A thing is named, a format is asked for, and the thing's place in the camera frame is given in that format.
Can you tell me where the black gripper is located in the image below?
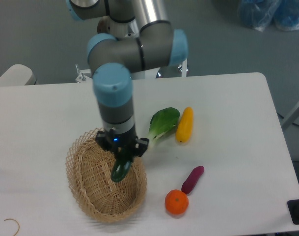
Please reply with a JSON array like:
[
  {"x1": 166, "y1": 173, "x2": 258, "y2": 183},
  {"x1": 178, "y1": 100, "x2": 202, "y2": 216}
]
[{"x1": 95, "y1": 127, "x2": 149, "y2": 157}]

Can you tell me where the dark green cucumber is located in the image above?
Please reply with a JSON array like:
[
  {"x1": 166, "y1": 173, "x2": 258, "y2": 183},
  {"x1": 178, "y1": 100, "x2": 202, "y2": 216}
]
[{"x1": 111, "y1": 147, "x2": 134, "y2": 183}]

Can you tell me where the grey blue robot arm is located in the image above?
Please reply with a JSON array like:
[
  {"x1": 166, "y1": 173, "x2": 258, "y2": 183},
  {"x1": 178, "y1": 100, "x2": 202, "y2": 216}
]
[{"x1": 66, "y1": 0, "x2": 189, "y2": 157}]

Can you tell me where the woven wicker basket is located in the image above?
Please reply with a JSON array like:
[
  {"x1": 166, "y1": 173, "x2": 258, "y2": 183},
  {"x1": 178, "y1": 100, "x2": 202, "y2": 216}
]
[{"x1": 66, "y1": 128, "x2": 147, "y2": 223}]

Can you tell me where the green bok choy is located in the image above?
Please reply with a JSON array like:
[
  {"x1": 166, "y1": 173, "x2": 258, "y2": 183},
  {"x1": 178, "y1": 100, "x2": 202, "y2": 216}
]
[{"x1": 146, "y1": 107, "x2": 180, "y2": 149}]

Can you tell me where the yellow squash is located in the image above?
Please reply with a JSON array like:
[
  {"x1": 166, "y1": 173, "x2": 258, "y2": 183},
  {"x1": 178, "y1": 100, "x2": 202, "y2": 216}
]
[{"x1": 176, "y1": 107, "x2": 194, "y2": 143}]

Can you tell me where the purple sweet potato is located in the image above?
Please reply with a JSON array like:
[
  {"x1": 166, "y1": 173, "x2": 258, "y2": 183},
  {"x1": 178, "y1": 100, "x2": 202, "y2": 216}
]
[{"x1": 181, "y1": 166, "x2": 205, "y2": 194}]

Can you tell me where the orange tangerine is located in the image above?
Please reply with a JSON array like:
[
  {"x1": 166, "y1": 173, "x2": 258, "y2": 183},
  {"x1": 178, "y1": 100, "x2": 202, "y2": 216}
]
[{"x1": 164, "y1": 189, "x2": 189, "y2": 215}]

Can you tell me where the beige chair back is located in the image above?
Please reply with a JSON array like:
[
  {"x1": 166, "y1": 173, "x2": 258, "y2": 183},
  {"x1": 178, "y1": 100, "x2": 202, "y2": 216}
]
[{"x1": 0, "y1": 64, "x2": 39, "y2": 87}]

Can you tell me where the tan rubber band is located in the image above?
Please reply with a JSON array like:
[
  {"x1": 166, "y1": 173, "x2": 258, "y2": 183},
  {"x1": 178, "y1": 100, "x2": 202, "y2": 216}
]
[{"x1": 3, "y1": 218, "x2": 21, "y2": 236}]

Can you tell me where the black device at table edge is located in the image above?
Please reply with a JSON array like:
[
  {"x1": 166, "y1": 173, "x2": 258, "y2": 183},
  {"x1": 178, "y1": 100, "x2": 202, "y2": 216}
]
[{"x1": 287, "y1": 199, "x2": 299, "y2": 225}]

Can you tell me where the blue plastic bag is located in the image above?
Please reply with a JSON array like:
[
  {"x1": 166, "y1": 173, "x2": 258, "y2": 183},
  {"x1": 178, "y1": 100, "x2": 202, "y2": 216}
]
[{"x1": 237, "y1": 0, "x2": 299, "y2": 32}]

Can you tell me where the white frame at right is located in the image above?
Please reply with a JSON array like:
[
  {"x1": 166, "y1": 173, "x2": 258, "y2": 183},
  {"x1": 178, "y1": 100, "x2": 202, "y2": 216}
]
[{"x1": 280, "y1": 101, "x2": 299, "y2": 130}]

